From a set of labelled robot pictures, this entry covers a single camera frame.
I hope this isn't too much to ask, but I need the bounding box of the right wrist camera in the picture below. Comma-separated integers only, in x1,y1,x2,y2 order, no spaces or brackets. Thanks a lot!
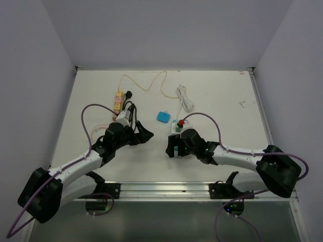
172,119,192,134

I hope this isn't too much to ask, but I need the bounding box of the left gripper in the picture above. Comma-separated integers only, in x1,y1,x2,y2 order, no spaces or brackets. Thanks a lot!
114,120,153,150

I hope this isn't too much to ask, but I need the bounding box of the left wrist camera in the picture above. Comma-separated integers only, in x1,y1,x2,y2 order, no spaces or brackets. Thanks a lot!
115,110,131,127

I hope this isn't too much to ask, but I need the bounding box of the black power cable with plug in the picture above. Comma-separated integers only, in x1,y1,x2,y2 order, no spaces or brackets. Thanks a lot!
121,90,138,127

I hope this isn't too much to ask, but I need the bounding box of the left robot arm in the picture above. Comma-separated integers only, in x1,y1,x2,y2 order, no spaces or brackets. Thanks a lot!
18,121,154,223

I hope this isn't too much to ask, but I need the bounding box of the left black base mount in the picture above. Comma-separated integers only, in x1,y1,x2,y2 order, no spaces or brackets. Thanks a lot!
93,183,121,199

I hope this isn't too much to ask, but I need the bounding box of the white power cord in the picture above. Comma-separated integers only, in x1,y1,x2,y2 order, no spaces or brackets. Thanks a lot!
174,85,195,124

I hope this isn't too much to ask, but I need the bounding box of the thin pink cable loop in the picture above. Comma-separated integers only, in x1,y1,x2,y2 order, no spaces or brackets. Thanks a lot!
90,123,112,138

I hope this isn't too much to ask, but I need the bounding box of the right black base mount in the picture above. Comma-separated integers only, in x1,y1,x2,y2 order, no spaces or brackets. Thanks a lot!
208,181,254,200

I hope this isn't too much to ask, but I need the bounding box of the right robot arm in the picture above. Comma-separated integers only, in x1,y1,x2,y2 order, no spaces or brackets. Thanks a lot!
166,129,301,198

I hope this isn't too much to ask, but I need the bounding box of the aluminium front rail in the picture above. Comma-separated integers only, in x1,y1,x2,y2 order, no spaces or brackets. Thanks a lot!
32,179,296,202

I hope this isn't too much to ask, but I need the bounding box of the teal power strip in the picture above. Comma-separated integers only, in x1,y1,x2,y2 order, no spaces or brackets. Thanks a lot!
173,146,178,154

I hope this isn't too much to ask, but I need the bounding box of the beige multicolour power strip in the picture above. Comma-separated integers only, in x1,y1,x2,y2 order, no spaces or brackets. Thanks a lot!
113,89,125,121

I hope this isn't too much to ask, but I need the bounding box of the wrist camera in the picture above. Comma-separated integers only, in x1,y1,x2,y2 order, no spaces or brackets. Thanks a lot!
172,119,192,134
115,110,131,127

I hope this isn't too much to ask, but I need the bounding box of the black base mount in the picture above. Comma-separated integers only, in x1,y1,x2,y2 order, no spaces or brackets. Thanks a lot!
208,181,254,200
93,183,121,199

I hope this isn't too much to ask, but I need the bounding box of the blue plug adapter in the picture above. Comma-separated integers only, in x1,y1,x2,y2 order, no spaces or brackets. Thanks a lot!
156,111,171,124

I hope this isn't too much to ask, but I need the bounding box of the thin yellow cable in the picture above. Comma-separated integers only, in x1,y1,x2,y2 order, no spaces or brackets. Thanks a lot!
117,71,179,99

